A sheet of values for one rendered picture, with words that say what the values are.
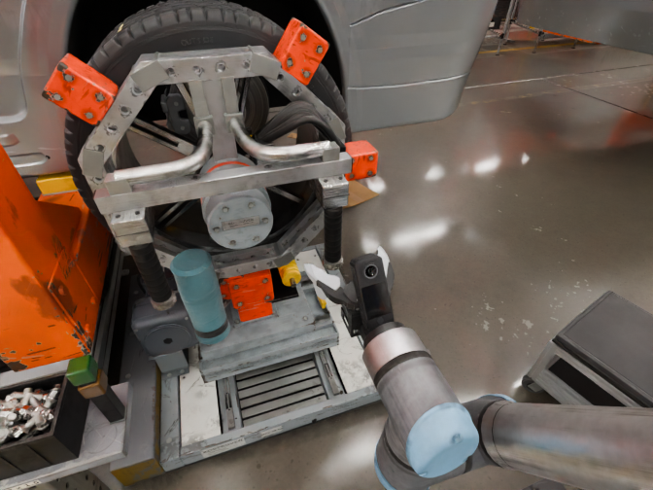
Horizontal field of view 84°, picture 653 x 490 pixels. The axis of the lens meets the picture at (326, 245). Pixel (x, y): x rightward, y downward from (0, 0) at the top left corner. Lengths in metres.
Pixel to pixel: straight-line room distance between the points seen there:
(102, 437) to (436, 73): 1.43
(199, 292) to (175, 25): 0.53
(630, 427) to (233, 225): 0.63
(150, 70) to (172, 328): 0.75
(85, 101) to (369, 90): 0.87
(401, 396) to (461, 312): 1.29
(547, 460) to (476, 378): 1.06
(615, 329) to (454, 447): 1.06
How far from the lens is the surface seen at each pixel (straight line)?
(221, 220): 0.72
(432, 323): 1.69
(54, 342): 1.04
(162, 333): 1.25
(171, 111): 1.31
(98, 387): 0.90
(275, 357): 1.38
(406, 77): 1.40
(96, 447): 1.01
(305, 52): 0.79
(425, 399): 0.49
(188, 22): 0.83
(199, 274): 0.83
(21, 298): 0.95
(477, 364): 1.62
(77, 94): 0.79
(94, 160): 0.84
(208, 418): 1.38
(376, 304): 0.56
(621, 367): 1.39
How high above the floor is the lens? 1.28
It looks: 40 degrees down
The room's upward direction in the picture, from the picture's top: straight up
